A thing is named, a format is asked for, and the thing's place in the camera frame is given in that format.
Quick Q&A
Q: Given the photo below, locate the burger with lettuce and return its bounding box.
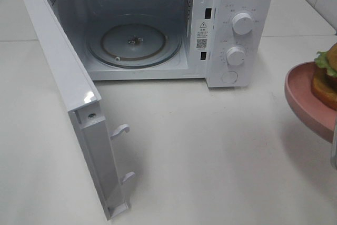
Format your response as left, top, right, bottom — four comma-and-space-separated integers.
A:
311, 43, 336, 110

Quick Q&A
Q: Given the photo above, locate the pink round plate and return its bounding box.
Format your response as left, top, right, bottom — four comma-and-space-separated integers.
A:
284, 62, 336, 143

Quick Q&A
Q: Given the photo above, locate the round white door button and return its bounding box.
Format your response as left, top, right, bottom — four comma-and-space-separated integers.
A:
221, 71, 238, 84

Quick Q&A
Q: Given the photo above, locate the white timer knob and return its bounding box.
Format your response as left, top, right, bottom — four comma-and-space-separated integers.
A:
226, 46, 246, 66

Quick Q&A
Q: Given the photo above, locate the white microwave oven body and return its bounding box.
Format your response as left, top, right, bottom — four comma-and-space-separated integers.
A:
55, 0, 271, 88

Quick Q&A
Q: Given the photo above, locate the white microwave door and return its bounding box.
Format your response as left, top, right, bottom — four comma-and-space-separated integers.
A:
23, 0, 135, 220

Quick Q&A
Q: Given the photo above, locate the glass microwave turntable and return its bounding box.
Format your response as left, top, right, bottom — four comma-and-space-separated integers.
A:
87, 23, 182, 69

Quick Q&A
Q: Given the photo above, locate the white upper power knob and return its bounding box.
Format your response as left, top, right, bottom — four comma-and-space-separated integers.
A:
231, 11, 254, 35

